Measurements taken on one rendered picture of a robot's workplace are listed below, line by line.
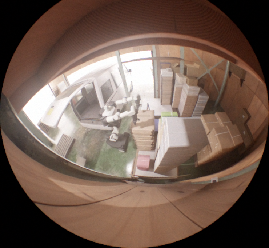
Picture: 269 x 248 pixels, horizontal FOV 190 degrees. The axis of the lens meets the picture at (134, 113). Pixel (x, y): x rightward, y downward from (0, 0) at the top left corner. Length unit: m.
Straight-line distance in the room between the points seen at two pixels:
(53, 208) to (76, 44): 0.24
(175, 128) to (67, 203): 0.53
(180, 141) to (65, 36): 0.56
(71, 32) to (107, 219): 0.30
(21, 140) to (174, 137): 0.66
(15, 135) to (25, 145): 0.05
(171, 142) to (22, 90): 0.67
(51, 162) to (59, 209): 0.28
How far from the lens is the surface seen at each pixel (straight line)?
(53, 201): 0.17
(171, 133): 0.48
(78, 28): 0.16
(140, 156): 1.79
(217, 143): 1.77
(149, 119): 1.44
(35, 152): 0.38
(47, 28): 0.16
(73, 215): 0.15
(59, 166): 0.43
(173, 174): 2.16
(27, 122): 4.86
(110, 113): 1.39
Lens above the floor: 2.18
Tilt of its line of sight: 43 degrees down
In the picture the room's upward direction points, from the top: 13 degrees counter-clockwise
